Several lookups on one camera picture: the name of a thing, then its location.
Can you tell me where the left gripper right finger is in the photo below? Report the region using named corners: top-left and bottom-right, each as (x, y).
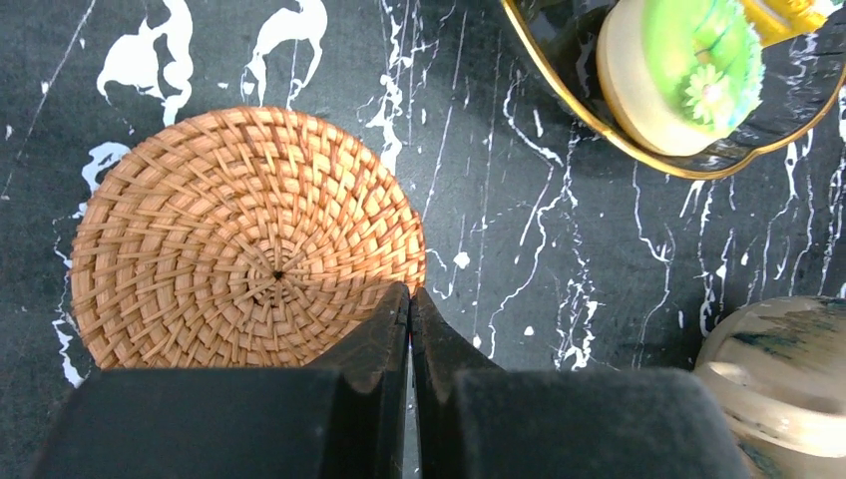
top-left (410, 289), bottom-right (750, 478)

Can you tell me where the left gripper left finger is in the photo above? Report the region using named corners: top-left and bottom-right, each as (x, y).
top-left (32, 283), bottom-right (411, 478)

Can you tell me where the woven coaster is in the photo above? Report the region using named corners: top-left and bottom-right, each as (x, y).
top-left (70, 107), bottom-right (427, 369)

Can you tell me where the yellow frosted donut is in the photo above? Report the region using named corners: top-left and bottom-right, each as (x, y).
top-left (596, 0), bottom-right (765, 157)

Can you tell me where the yellow layered cake slice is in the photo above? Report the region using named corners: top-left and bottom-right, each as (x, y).
top-left (740, 0), bottom-right (845, 48)

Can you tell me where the beige mug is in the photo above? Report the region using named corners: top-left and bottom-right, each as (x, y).
top-left (693, 296), bottom-right (845, 478)

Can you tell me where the three-tier glass cake stand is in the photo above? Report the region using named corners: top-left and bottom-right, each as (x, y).
top-left (495, 1), bottom-right (845, 180)

